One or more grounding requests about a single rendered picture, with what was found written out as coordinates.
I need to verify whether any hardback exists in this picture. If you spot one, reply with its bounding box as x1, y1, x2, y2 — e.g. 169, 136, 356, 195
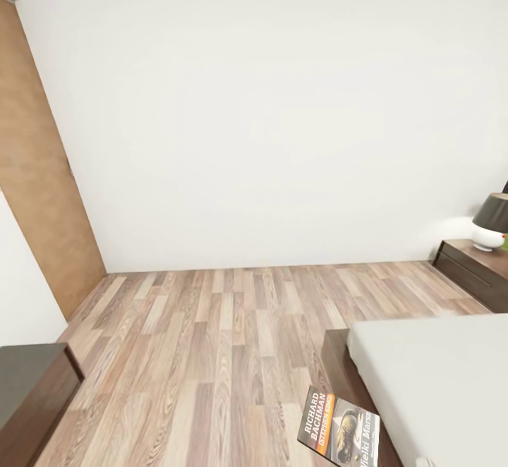
297, 385, 381, 467

